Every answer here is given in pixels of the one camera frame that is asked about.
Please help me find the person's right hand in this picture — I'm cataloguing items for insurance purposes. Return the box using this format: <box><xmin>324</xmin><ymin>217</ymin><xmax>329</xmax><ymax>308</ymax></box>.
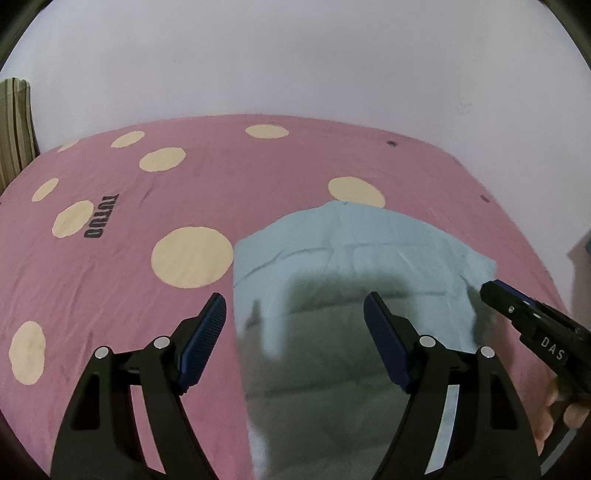
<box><xmin>531</xmin><ymin>375</ymin><xmax>583</xmax><ymax>457</ymax></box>

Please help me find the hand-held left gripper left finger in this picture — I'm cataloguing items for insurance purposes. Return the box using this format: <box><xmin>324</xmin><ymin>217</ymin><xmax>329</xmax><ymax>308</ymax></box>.
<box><xmin>51</xmin><ymin>292</ymin><xmax>227</xmax><ymax>480</ymax></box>

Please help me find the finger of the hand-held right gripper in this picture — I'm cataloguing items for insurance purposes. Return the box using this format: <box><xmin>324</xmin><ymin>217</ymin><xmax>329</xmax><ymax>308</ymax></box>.
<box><xmin>479</xmin><ymin>280</ymin><xmax>539</xmax><ymax>330</ymax></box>

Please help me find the light blue padded jacket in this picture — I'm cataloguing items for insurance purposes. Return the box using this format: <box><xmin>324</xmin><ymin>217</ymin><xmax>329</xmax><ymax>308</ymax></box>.
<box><xmin>232</xmin><ymin>200</ymin><xmax>499</xmax><ymax>480</ymax></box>

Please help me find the striped brown green pillow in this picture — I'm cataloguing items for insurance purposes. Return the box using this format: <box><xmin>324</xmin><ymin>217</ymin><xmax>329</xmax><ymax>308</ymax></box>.
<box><xmin>0</xmin><ymin>78</ymin><xmax>38</xmax><ymax>193</ymax></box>

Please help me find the pink polka dot bed sheet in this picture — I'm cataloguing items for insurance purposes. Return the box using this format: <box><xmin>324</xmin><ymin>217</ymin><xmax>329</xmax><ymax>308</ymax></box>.
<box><xmin>0</xmin><ymin>113</ymin><xmax>579</xmax><ymax>480</ymax></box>

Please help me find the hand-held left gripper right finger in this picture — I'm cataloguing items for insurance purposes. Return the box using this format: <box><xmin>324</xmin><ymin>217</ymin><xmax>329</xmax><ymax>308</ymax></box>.
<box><xmin>363</xmin><ymin>291</ymin><xmax>541</xmax><ymax>480</ymax></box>

